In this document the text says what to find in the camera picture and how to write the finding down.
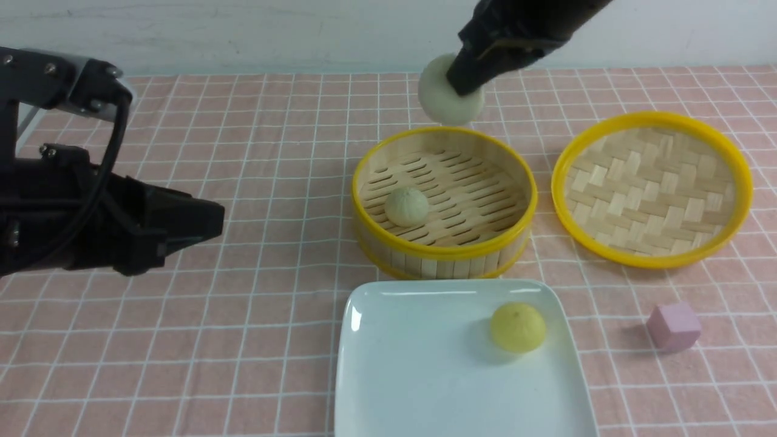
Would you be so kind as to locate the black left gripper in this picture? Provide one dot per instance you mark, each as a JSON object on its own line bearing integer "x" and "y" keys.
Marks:
{"x": 132, "y": 228}

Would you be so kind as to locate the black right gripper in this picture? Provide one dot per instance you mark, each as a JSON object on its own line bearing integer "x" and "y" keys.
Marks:
{"x": 502, "y": 36}

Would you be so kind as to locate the white steamed bun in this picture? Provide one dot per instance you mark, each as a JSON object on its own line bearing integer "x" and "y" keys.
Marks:
{"x": 439, "y": 100}

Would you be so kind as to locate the pale green steamed bun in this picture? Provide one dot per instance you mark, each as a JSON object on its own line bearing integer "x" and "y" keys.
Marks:
{"x": 407, "y": 207}

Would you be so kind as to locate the yellow steamed bun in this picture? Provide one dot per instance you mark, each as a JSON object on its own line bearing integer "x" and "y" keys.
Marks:
{"x": 517, "y": 327}

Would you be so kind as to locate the white square plate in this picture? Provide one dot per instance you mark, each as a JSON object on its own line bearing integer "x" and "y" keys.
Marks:
{"x": 415, "y": 359}

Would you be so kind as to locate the yellow rimmed bamboo steamer basket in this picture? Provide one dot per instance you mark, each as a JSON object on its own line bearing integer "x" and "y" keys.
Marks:
{"x": 482, "y": 197}

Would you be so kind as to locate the pink checkered tablecloth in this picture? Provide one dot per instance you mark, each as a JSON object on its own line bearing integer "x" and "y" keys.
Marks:
{"x": 238, "y": 336}

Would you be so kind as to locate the yellow rimmed woven steamer lid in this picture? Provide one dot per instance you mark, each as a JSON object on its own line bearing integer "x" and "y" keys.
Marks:
{"x": 654, "y": 190}

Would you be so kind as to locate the pink cube block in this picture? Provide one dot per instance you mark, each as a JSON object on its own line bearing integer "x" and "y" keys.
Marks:
{"x": 673, "y": 327}

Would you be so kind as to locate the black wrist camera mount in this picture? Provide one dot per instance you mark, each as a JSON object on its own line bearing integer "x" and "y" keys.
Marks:
{"x": 57, "y": 81}

